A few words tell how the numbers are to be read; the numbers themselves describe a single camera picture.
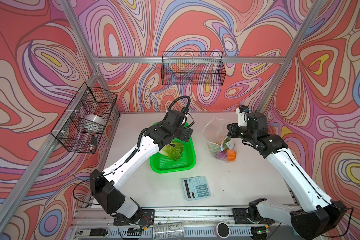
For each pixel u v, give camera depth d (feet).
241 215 2.40
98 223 2.37
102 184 1.33
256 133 1.73
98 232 2.17
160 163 3.03
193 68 3.14
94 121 2.36
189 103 1.95
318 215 1.19
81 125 2.43
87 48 2.70
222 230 2.16
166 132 1.75
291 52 2.77
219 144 2.40
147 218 2.38
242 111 2.07
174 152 2.84
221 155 2.83
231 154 2.95
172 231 2.14
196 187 2.67
